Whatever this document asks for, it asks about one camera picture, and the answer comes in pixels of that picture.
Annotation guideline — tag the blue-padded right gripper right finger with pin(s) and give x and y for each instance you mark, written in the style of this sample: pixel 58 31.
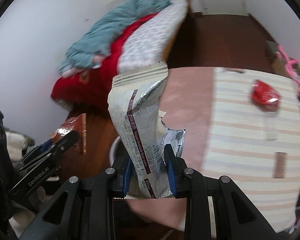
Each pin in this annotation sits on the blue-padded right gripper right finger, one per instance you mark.
pixel 214 201

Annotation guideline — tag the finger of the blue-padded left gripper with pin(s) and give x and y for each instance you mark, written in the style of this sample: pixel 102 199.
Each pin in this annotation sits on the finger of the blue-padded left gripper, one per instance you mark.
pixel 38 150
pixel 58 147

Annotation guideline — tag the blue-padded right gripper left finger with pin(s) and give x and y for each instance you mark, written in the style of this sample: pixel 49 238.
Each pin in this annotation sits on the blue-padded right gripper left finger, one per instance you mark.
pixel 83 208

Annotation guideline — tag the brown snack wrapper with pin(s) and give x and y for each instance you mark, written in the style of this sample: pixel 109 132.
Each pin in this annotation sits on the brown snack wrapper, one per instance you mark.
pixel 75 128

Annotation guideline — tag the white snack bag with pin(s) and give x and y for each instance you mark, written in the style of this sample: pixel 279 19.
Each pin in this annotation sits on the white snack bag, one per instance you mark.
pixel 133 105

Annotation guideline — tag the white round trash bin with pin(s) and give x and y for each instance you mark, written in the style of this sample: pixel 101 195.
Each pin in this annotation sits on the white round trash bin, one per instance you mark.
pixel 117 150

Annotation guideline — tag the red blanket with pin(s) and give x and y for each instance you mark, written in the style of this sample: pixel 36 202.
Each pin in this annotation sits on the red blanket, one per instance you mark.
pixel 91 87

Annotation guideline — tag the brown paper strip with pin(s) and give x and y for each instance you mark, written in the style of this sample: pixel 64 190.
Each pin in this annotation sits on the brown paper strip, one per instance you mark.
pixel 280 165

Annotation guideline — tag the pink and striped tablecloth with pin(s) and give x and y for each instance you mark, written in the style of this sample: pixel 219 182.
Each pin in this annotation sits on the pink and striped tablecloth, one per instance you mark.
pixel 227 134

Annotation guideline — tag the teal quilt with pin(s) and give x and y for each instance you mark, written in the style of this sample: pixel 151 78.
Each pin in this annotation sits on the teal quilt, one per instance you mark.
pixel 98 39

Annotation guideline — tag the red snack bag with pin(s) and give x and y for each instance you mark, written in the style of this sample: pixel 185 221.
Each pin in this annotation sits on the red snack bag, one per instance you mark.
pixel 265 96

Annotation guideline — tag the bed with checkered sheet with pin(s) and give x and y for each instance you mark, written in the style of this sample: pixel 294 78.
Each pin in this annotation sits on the bed with checkered sheet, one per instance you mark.
pixel 152 41

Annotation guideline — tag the pink plush toy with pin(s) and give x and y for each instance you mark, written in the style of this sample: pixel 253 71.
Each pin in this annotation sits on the pink plush toy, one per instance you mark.
pixel 289 66

